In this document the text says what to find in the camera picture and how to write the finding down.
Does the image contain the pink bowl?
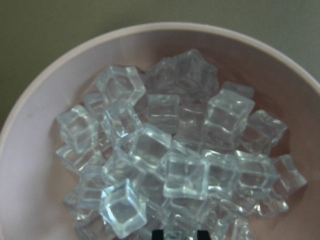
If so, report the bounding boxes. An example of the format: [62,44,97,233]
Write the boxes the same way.
[0,22,320,240]

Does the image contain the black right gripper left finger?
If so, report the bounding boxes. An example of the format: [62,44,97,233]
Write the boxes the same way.
[151,229,164,240]

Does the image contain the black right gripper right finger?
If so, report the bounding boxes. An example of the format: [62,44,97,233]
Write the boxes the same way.
[197,230,210,240]

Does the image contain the clear ice cubes pile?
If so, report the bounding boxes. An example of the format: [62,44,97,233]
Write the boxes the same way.
[56,49,307,240]

